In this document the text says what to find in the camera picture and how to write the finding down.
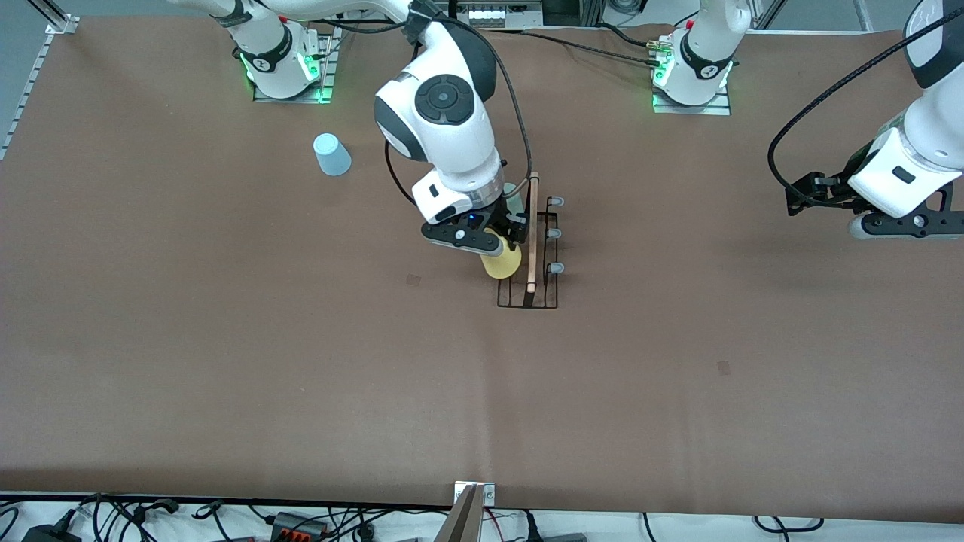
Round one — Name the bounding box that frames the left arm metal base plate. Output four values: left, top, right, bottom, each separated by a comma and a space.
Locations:
652, 84, 732, 116

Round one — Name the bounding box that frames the slanted aluminium bar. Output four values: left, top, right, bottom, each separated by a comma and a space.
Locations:
435, 485, 484, 542

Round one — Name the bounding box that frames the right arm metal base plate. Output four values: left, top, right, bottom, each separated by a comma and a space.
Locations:
252, 21, 343, 105

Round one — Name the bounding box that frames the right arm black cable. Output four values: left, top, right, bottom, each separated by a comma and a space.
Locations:
385, 14, 535, 206

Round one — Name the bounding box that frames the long black base cable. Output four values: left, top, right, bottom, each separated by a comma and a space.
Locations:
482, 26, 665, 70

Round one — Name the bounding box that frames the small aluminium edge bracket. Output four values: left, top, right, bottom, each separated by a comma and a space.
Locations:
454, 482, 496, 507

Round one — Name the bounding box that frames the mint green plastic cup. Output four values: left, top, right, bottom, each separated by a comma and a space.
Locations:
501, 182, 528, 221

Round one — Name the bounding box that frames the perforated aluminium rail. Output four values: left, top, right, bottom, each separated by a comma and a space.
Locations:
0, 0, 81, 161

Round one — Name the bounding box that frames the black wire cup holder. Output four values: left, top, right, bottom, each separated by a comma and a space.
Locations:
493, 172, 566, 310

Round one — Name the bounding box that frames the left arm braided black cable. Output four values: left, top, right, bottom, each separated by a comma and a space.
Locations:
767, 6, 964, 206

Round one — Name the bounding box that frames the yellow plastic cup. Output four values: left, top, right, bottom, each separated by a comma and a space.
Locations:
480, 239, 523, 280

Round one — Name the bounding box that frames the white power strip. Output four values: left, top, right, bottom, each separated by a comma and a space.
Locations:
452, 0, 545, 29

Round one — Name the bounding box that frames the black power adapter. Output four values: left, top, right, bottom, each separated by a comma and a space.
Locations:
21, 522, 82, 542

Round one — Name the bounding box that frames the black orange connector box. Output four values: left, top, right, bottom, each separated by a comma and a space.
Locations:
270, 512, 330, 540

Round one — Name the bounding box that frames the black looped floor cable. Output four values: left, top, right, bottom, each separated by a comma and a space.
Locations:
753, 515, 826, 534

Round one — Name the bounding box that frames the light blue plastic cup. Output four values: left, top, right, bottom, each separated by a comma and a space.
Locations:
313, 132, 352, 178

